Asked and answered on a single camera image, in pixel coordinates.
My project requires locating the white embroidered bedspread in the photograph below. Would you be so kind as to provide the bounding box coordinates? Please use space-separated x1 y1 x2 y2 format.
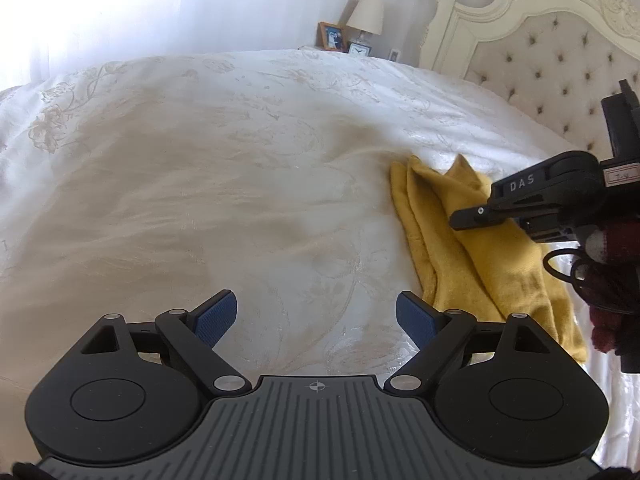
1 50 639 479

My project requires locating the hand in maroon glove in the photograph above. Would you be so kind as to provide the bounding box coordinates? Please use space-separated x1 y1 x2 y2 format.
584 222 639 374

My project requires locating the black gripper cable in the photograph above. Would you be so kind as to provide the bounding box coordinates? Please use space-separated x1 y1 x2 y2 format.
540 245 626 316

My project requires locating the wooden picture frame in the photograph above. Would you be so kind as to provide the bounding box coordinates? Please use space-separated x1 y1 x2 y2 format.
318 22 345 52

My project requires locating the small white alarm clock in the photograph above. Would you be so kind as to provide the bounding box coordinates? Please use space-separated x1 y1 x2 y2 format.
347 42 371 56

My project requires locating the white bedside lamp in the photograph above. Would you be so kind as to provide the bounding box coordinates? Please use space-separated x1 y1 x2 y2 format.
346 0 384 44

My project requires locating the cream tufted headboard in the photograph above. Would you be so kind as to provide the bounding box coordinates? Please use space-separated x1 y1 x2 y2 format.
419 0 639 159

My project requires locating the mustard yellow knit sweater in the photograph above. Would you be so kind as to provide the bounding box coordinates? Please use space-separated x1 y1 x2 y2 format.
390 156 588 364

